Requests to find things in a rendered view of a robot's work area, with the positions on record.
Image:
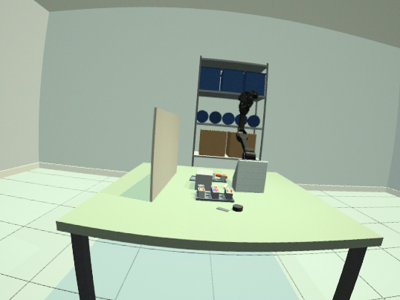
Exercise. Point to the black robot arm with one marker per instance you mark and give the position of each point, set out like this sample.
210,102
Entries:
248,153

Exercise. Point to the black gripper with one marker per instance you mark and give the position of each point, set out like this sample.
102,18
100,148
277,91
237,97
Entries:
249,102

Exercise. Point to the grey cylinder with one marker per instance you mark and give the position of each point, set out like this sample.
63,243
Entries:
237,208

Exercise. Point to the beige panel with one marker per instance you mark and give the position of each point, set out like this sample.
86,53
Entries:
165,135

